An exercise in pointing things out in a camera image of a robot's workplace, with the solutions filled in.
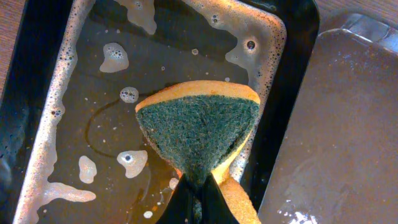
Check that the yellow green scrub sponge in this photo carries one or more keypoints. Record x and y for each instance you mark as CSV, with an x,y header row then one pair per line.
x,y
200,127

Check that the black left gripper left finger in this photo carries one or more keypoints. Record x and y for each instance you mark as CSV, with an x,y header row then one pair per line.
x,y
179,210

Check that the dark brown serving tray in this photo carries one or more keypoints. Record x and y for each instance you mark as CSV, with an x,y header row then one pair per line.
x,y
338,159

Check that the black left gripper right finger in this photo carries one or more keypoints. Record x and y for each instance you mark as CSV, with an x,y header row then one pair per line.
x,y
214,208

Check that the black tray with soapy water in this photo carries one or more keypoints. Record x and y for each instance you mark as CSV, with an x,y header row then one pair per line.
x,y
72,150

